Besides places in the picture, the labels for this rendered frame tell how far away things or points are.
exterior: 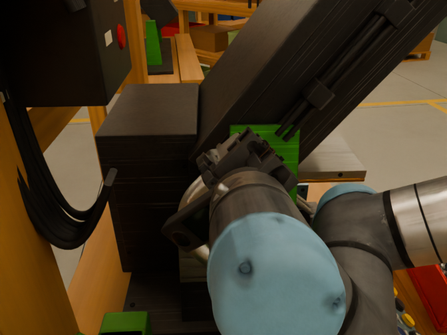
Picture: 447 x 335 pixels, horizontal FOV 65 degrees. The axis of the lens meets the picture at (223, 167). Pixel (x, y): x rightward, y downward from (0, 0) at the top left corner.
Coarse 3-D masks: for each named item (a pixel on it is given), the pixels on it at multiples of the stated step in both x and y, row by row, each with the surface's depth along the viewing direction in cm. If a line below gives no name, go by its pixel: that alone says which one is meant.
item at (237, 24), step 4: (236, 20) 711; (240, 20) 711; (244, 20) 711; (220, 24) 668; (224, 24) 667; (228, 24) 667; (232, 24) 667; (236, 24) 667; (240, 24) 672; (244, 24) 681; (236, 28) 667; (240, 28) 676
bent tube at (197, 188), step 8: (200, 176) 53; (192, 184) 53; (200, 184) 52; (192, 192) 53; (200, 192) 52; (184, 200) 53; (192, 200) 53; (200, 248) 55; (208, 248) 56; (200, 256) 55
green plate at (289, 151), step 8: (232, 128) 57; (240, 128) 57; (256, 128) 57; (264, 128) 57; (272, 128) 57; (288, 128) 57; (264, 136) 57; (272, 136) 57; (280, 136) 57; (296, 136) 57; (272, 144) 58; (280, 144) 58; (288, 144) 58; (296, 144) 58; (280, 152) 58; (288, 152) 58; (296, 152) 58; (288, 160) 58; (296, 160) 58; (296, 168) 59; (296, 192) 60; (296, 200) 60
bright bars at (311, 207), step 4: (300, 196) 80; (300, 200) 80; (304, 200) 81; (300, 204) 78; (304, 204) 78; (308, 204) 81; (312, 204) 82; (316, 204) 82; (304, 208) 78; (308, 208) 79; (312, 208) 81; (316, 208) 81; (304, 212) 83; (308, 212) 79; (312, 212) 79; (304, 216) 83; (308, 216) 80; (312, 216) 79; (308, 220) 80
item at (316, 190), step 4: (312, 184) 109; (316, 184) 109; (320, 184) 109; (324, 184) 109; (328, 184) 109; (312, 188) 107; (316, 188) 107; (320, 188) 107; (324, 188) 107; (328, 188) 107; (308, 192) 106; (312, 192) 106; (316, 192) 106; (320, 192) 106; (324, 192) 106; (308, 196) 104; (312, 196) 104; (316, 196) 104; (320, 196) 104; (308, 200) 102; (312, 200) 102; (316, 200) 102
